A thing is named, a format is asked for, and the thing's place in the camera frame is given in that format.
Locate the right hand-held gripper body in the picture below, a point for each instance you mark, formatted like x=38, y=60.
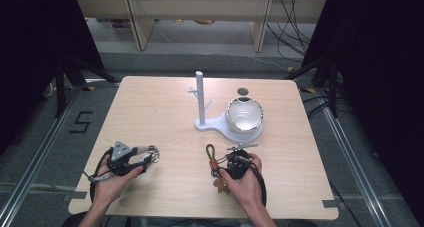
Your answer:
x=238, y=167

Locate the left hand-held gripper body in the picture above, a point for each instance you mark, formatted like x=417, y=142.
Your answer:
x=121, y=152

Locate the person's right hand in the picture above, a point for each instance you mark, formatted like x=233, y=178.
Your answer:
x=248, y=190

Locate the person's left hand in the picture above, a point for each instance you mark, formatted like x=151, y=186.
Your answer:
x=110, y=187

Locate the white silver-rimmed bowl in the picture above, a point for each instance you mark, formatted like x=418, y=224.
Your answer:
x=245, y=115

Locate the dark round table cap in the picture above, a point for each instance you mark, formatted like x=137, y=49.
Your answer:
x=243, y=91

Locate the white stand with pole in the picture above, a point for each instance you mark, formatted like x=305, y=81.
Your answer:
x=201, y=100

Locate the grey tape strip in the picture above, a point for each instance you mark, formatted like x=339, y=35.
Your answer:
x=330, y=203
x=75, y=195

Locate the yellow tape piece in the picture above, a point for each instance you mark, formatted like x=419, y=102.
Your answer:
x=88, y=88
x=307, y=90

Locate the person's dark clothing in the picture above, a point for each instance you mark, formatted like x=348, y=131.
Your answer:
x=73, y=220

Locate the black metal stand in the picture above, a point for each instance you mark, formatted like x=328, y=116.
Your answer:
x=60, y=87
x=331, y=87

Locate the black curtain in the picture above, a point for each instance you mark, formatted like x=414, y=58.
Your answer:
x=383, y=70
x=33, y=53

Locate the metal floor rail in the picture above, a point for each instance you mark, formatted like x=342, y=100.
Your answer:
x=36, y=160
x=353, y=167

